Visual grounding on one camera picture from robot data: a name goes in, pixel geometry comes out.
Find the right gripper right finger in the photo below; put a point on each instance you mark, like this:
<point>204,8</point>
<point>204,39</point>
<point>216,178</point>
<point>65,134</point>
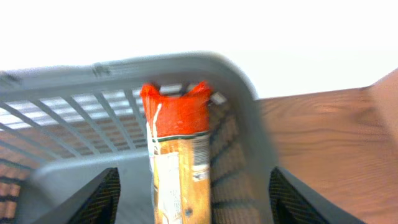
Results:
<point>293,201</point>

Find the dark grey plastic basket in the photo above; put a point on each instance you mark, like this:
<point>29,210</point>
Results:
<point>62,126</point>

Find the orange biscuit package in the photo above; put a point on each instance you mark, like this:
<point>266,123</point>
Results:
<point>178,139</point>

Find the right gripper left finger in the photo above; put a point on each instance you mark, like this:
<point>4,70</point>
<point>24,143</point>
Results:
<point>95,203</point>

